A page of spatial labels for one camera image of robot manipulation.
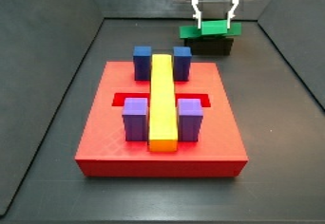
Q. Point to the green bridge-shaped block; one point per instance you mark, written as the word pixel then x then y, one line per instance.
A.
pixel 210 28

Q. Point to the black fixture block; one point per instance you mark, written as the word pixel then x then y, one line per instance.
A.
pixel 215 46

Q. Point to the red base board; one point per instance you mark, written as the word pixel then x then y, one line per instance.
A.
pixel 105 155

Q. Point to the right dark blue block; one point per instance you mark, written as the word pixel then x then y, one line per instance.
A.
pixel 180 63

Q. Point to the dark blue block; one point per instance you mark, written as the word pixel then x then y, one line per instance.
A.
pixel 180 63
pixel 141 63

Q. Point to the left dark blue block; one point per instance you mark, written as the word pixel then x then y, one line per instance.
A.
pixel 141 63

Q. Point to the right purple block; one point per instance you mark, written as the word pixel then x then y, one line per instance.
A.
pixel 190 116

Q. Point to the purple block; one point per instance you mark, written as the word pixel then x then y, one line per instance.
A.
pixel 133 115
pixel 190 116

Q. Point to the yellow long bar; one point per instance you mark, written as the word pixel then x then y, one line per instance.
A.
pixel 163 126

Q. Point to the left purple block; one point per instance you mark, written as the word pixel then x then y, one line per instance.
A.
pixel 133 115

